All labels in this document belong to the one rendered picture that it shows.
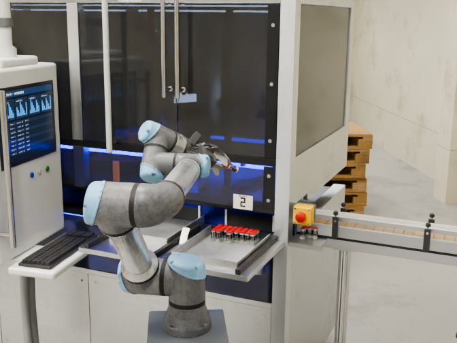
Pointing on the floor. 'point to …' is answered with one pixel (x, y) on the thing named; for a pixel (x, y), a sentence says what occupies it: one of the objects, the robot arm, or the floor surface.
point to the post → (285, 166)
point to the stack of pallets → (355, 169)
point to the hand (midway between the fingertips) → (225, 163)
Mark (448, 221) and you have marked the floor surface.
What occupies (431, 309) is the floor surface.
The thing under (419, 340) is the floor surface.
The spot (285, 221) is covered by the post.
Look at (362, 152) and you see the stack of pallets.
